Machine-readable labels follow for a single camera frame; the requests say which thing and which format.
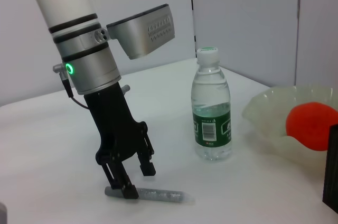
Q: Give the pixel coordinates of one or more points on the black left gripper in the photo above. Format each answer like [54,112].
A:
[113,123]

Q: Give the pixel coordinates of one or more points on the grey marker pen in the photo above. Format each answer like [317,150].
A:
[163,196]

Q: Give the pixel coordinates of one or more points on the green label water bottle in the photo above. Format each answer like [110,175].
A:
[211,129]

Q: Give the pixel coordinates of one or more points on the red-orange fruit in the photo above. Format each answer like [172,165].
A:
[309,126]

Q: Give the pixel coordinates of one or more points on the pale green glass fruit bowl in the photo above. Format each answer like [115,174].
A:
[264,118]

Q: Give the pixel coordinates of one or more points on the black mesh pen holder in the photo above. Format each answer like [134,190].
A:
[331,171]

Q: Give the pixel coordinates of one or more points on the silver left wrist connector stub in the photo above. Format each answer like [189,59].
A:
[126,89]

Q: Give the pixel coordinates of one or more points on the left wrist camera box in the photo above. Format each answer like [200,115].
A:
[137,39]

